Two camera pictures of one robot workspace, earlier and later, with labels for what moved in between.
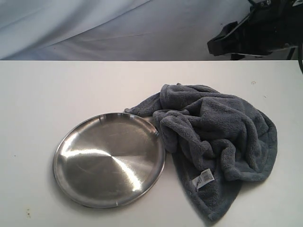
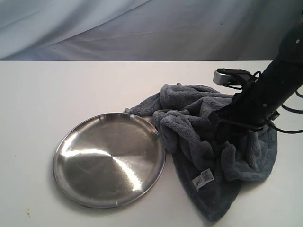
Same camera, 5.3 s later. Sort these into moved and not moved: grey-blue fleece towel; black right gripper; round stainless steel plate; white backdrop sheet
Moved: black right gripper
Not moved: grey-blue fleece towel; white backdrop sheet; round stainless steel plate
